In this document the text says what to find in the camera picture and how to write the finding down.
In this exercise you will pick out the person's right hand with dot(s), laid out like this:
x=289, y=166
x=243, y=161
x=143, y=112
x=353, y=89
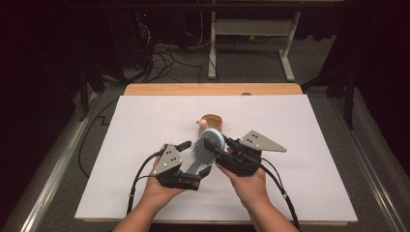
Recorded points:
x=249, y=187

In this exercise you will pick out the blue hairbrush with grey bristles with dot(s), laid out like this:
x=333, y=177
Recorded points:
x=206, y=151

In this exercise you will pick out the metal floor rail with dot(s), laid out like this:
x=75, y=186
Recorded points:
x=61, y=161
x=364, y=154

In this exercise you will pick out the tan cup with animal figure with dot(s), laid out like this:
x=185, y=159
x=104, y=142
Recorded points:
x=213, y=120

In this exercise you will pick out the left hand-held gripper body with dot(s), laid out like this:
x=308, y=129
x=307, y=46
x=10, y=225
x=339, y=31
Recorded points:
x=168, y=160

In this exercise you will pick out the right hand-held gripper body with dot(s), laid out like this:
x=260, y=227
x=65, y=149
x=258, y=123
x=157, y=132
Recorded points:
x=248, y=151

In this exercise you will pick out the small green ball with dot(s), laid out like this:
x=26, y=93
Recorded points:
x=251, y=37

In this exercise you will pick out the wooden table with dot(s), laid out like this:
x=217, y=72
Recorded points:
x=212, y=89

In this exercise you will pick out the white table sheet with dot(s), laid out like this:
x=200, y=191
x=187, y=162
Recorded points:
x=290, y=180

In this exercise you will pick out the person's left hand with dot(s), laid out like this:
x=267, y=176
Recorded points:
x=159, y=195

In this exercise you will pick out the black stand leg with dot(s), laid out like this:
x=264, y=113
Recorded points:
x=84, y=93
x=349, y=96

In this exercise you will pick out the white metal desk frame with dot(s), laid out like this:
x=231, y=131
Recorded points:
x=251, y=27

